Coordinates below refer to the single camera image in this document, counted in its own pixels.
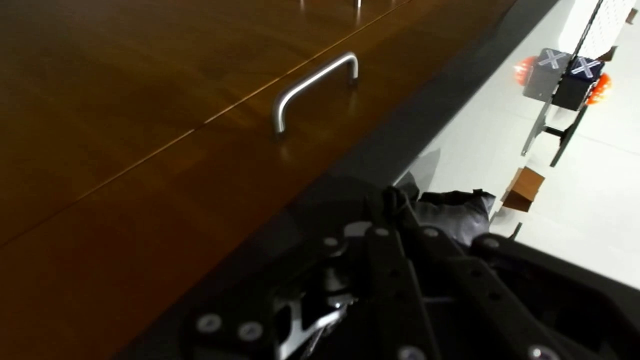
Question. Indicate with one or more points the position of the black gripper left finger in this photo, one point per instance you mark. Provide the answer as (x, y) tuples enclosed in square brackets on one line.
[(227, 326)]

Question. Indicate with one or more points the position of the small brown wooden block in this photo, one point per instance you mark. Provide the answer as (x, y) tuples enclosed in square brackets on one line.
[(523, 189)]

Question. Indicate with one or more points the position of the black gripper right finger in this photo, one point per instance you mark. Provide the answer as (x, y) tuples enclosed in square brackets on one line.
[(532, 301)]

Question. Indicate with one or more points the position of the wooden counter cabinet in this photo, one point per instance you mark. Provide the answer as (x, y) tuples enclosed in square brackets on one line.
[(132, 132)]

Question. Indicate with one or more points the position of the orange and black device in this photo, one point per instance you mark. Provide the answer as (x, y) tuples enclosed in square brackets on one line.
[(557, 82)]

